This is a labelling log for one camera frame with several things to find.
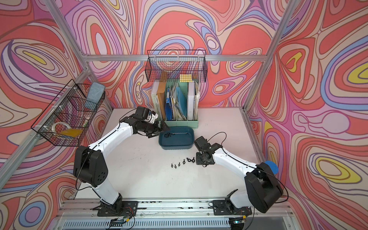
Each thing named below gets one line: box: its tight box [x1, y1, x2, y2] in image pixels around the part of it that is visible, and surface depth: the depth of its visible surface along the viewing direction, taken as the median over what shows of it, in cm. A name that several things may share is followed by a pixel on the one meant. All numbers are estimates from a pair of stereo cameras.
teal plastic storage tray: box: [158, 126, 195, 150], surface depth 103 cm
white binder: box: [187, 81, 196, 121], surface depth 99 cm
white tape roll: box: [51, 121, 72, 133], surface depth 69 cm
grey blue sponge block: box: [86, 81, 106, 104], surface depth 82 cm
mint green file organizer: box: [150, 80, 201, 129], surface depth 100 cm
